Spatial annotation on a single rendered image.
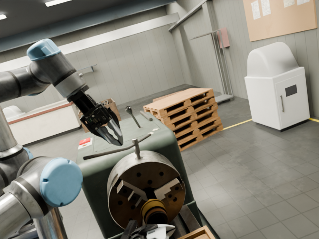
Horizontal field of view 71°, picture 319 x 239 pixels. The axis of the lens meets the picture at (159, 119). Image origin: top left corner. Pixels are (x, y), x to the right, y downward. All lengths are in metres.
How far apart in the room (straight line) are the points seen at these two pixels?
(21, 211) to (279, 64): 3.54
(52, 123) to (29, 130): 0.80
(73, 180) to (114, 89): 10.13
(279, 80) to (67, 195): 3.31
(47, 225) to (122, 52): 10.10
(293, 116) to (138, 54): 8.07
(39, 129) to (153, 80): 5.35
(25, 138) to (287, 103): 7.79
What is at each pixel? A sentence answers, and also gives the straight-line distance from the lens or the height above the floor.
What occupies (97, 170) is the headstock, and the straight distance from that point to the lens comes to 1.03.
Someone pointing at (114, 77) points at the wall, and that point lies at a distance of 10.67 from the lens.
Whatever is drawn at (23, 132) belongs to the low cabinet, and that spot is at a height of 0.53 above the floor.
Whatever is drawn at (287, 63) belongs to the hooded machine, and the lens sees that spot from 3.80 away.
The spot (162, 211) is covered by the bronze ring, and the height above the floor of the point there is 1.10.
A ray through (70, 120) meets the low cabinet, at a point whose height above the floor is 0.41.
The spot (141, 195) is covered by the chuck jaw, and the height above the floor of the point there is 1.14.
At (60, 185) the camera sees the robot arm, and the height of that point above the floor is 1.37.
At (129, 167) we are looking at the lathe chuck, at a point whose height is 1.23.
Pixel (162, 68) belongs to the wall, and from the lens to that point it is 10.82.
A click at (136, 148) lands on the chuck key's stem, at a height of 1.28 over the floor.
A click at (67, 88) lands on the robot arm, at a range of 0.65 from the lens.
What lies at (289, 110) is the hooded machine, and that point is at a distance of 3.81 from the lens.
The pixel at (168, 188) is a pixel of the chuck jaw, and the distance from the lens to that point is 0.90.
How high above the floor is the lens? 1.59
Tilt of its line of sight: 15 degrees down
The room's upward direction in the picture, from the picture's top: 17 degrees counter-clockwise
